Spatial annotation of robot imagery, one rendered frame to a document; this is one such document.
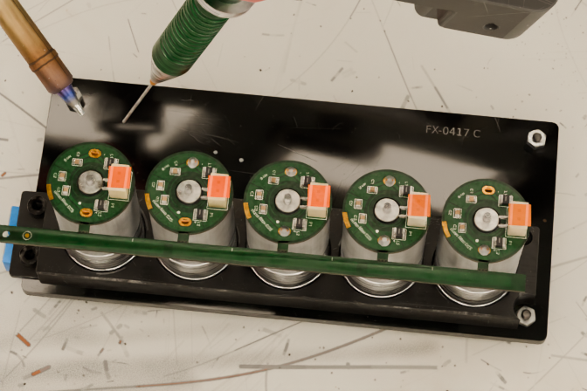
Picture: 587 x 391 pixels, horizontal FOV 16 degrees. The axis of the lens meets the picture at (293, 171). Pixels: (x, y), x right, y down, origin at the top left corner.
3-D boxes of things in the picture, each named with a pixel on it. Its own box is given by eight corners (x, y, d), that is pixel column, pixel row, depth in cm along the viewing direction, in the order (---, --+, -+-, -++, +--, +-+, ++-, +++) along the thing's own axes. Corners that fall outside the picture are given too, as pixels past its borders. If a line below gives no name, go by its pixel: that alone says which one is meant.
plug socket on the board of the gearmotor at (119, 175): (104, 170, 57) (102, 161, 57) (134, 174, 57) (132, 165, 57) (100, 196, 57) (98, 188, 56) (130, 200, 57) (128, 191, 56)
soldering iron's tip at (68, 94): (88, 109, 56) (66, 79, 55) (91, 108, 55) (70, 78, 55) (73, 120, 55) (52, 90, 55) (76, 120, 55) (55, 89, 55)
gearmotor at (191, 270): (162, 209, 62) (151, 147, 57) (241, 216, 62) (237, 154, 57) (152, 284, 61) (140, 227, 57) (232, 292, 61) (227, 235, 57)
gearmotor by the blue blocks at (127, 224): (72, 201, 62) (53, 137, 58) (150, 208, 62) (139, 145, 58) (60, 276, 61) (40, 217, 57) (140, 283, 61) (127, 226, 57)
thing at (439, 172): (24, 302, 62) (19, 290, 61) (58, 90, 65) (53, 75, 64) (542, 352, 62) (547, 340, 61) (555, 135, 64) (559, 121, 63)
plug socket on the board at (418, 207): (400, 198, 57) (401, 189, 56) (430, 201, 57) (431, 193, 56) (397, 225, 57) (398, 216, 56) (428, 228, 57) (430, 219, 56)
